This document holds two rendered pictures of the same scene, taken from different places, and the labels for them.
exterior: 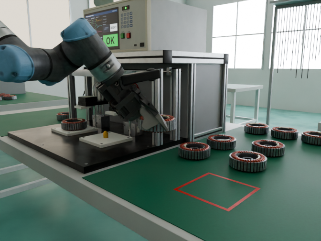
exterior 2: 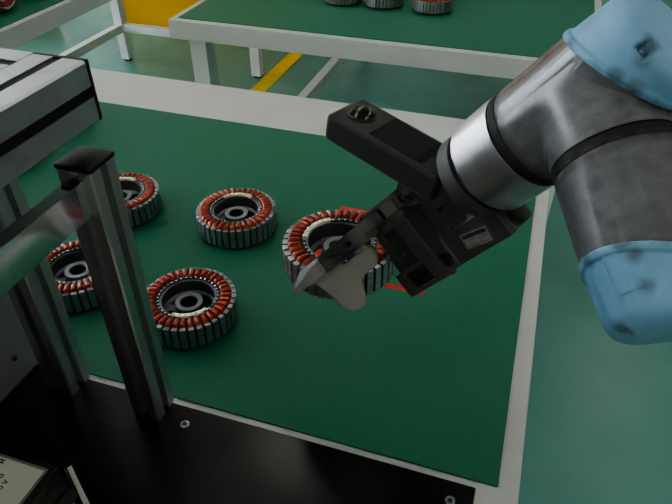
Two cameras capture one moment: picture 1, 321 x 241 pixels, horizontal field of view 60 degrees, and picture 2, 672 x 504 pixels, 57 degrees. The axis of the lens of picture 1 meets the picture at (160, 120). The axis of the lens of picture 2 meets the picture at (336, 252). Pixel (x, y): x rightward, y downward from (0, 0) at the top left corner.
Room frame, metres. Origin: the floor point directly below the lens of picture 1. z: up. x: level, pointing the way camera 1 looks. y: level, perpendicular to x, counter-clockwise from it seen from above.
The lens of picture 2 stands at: (1.02, 0.45, 1.28)
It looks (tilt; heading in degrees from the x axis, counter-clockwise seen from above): 38 degrees down; 244
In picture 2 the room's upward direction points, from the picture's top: straight up
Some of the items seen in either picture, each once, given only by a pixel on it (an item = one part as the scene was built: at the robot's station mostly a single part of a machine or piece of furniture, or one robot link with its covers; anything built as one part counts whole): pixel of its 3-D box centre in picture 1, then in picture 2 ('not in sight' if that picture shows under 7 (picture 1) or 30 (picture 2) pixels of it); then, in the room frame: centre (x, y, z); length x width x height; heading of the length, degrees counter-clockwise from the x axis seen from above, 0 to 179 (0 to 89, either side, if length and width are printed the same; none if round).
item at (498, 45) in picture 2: not in sight; (427, 58); (-0.34, -1.55, 0.38); 1.85 x 1.10 x 0.75; 46
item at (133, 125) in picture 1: (133, 127); not in sight; (1.17, 0.12, 0.80); 0.07 x 0.05 x 0.06; 46
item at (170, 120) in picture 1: (156, 123); (339, 252); (0.80, 0.01, 0.90); 0.11 x 0.11 x 0.04
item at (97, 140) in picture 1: (105, 138); not in sight; (1.07, 0.22, 0.78); 0.15 x 0.15 x 0.01; 46
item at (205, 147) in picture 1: (194, 150); (189, 306); (0.94, -0.12, 0.77); 0.11 x 0.11 x 0.04
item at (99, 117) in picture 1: (101, 120); not in sight; (1.34, 0.29, 0.80); 0.07 x 0.05 x 0.06; 46
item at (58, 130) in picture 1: (74, 129); not in sight; (1.24, 0.39, 0.78); 0.15 x 0.15 x 0.01; 46
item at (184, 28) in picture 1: (144, 32); not in sight; (1.38, 0.07, 1.22); 0.44 x 0.39 x 0.20; 46
